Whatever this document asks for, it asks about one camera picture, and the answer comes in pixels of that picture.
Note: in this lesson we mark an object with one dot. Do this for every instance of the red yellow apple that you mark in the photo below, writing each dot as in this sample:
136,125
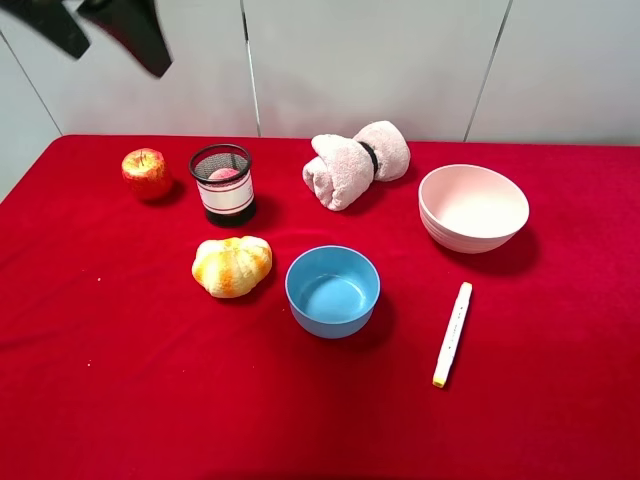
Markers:
146,173

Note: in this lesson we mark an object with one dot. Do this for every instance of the rolled pink towel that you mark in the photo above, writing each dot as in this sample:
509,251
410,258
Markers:
341,170

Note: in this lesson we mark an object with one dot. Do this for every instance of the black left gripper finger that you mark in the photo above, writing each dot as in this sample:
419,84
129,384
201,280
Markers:
135,25

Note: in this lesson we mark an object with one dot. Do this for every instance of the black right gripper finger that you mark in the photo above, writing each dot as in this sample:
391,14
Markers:
52,21

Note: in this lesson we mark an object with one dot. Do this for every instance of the pink red peach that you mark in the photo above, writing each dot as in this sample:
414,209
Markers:
223,174

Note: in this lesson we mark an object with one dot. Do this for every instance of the pink bowl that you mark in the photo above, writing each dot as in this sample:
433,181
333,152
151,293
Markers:
471,209

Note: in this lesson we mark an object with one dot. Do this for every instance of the black mesh pen cup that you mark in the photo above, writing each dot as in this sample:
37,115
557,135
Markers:
229,203

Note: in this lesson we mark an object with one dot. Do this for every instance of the orange white bread bun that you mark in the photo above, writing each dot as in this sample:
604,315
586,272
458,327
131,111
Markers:
232,267

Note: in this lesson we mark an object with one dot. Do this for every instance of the blue bowl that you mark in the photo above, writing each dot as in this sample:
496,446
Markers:
332,291

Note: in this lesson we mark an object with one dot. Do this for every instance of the black band on towel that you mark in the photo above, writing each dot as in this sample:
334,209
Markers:
373,157

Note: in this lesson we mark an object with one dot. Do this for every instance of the white yellow marker pen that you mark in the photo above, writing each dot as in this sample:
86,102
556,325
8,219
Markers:
452,335

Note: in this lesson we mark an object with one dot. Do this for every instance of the red tablecloth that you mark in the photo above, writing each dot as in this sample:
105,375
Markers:
116,364

